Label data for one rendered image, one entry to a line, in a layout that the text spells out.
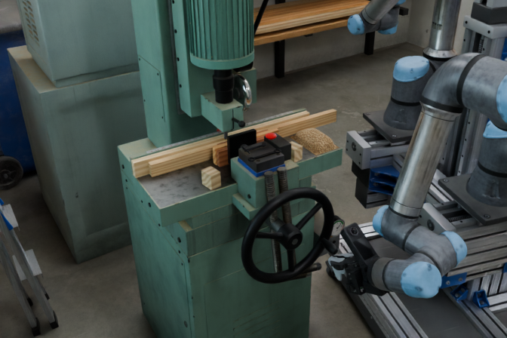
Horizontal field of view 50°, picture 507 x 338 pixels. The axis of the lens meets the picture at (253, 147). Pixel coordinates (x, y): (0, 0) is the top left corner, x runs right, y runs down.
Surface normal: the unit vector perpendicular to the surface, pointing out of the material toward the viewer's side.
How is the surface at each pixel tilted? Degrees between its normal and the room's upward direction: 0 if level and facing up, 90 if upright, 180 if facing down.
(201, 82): 90
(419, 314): 0
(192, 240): 90
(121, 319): 0
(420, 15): 90
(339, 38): 90
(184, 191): 0
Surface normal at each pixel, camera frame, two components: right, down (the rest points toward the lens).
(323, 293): -0.01, -0.87
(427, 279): 0.44, -0.09
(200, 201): 0.52, 0.41
